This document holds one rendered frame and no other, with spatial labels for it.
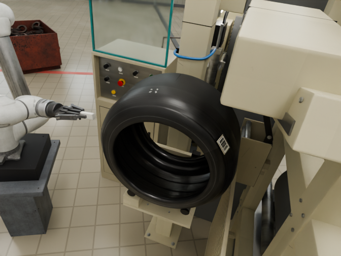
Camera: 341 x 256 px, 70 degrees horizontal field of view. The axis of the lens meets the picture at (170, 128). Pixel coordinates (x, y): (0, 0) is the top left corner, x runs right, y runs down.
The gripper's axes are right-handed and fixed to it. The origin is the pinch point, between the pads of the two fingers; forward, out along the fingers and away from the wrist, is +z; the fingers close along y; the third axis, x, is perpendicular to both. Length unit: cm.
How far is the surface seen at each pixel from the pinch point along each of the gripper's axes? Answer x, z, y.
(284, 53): -44, 74, -33
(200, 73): -15, 46, 29
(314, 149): -33, 80, -44
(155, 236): 126, 16, 25
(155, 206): 48, 33, -4
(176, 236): 128, 33, 31
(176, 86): -19.8, 43.4, 0.5
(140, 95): -18.3, 32.1, -7.9
